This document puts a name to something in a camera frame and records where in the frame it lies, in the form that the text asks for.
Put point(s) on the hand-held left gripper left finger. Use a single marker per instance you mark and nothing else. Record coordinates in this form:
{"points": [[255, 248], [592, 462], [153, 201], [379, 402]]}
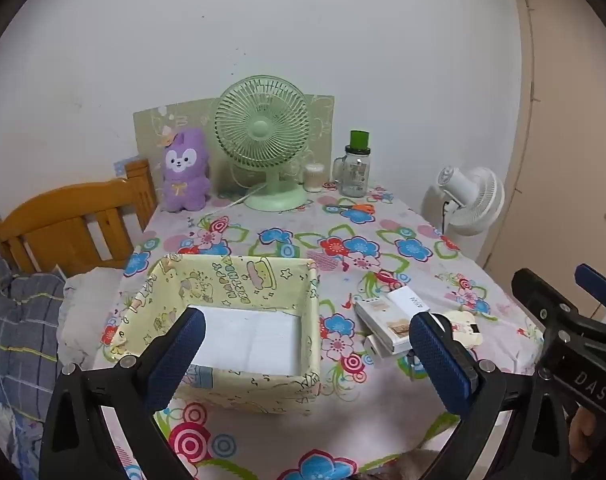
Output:
{"points": [[175, 360]]}

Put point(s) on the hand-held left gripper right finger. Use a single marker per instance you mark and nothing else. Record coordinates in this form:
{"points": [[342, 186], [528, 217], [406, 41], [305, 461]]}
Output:
{"points": [[440, 360]]}

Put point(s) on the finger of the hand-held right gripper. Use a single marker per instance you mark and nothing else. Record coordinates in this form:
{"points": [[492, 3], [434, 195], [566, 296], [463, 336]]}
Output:
{"points": [[600, 285], [543, 297]]}

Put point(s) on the cream bear-print gadget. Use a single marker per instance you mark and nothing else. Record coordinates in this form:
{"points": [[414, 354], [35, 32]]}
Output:
{"points": [[465, 330]]}

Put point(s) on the white square charger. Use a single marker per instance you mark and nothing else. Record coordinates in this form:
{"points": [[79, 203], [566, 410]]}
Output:
{"points": [[408, 302]]}

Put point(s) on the white cardboard box tan label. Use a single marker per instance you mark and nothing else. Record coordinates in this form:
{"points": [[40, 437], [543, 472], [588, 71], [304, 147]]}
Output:
{"points": [[378, 317]]}

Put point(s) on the yellow printed fabric storage box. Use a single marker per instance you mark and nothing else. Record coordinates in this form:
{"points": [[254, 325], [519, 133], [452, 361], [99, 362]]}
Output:
{"points": [[263, 280]]}

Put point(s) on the person's right hand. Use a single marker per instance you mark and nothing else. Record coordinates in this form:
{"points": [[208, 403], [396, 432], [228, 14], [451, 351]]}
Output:
{"points": [[579, 435]]}

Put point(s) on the white pillow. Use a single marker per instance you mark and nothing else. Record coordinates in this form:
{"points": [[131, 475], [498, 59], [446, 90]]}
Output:
{"points": [[90, 300]]}

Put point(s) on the white circulator fan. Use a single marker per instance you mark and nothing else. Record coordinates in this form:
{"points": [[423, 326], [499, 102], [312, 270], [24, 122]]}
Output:
{"points": [[475, 200]]}

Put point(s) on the beige door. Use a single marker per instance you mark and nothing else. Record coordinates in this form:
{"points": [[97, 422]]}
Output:
{"points": [[568, 135]]}

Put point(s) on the grey plaid bedding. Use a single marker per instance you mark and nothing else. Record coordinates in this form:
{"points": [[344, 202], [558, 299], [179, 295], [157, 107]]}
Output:
{"points": [[23, 320]]}

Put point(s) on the light printed cloth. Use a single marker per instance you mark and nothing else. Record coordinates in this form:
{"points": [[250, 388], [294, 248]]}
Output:
{"points": [[10, 425]]}

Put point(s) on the purple plush toy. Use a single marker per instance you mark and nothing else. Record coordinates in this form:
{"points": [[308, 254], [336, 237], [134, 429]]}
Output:
{"points": [[185, 170]]}

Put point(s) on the wooden bed headboard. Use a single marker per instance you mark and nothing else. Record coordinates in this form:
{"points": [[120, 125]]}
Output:
{"points": [[58, 210]]}

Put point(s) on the glass mug jar green lid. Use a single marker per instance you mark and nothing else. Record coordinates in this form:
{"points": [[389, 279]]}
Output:
{"points": [[355, 172]]}

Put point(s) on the cotton swab container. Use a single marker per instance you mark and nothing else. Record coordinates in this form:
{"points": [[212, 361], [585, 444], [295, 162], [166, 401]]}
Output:
{"points": [[314, 179]]}

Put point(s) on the green desk fan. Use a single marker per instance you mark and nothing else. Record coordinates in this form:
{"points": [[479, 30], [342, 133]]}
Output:
{"points": [[260, 130]]}

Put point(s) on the green patterned backboard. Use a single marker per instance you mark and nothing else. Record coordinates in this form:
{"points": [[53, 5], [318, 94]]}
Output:
{"points": [[320, 120]]}

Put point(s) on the blue wall sticker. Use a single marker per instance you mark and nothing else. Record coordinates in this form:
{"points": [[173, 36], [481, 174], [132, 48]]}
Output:
{"points": [[123, 166]]}

